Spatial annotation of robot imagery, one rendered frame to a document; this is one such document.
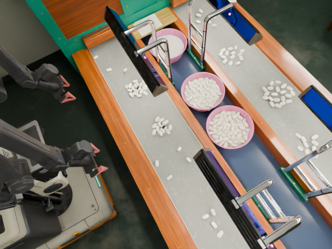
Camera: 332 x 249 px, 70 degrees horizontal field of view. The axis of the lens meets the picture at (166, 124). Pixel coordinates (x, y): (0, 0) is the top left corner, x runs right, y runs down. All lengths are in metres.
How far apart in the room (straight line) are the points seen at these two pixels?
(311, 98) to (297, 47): 1.70
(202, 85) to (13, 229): 1.31
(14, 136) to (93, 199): 1.23
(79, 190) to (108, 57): 1.00
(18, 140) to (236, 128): 1.09
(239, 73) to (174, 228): 1.00
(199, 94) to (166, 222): 0.76
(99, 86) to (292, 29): 2.17
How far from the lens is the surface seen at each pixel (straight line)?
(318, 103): 1.21
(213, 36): 1.79
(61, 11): 1.68
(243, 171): 1.43
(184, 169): 1.34
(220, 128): 1.41
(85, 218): 1.91
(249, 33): 1.35
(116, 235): 2.13
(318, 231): 1.51
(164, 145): 1.38
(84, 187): 1.94
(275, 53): 1.73
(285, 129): 1.50
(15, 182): 0.95
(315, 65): 2.81
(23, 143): 0.79
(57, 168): 0.96
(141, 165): 1.34
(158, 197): 1.30
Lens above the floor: 2.04
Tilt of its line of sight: 66 degrees down
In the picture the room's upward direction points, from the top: 13 degrees counter-clockwise
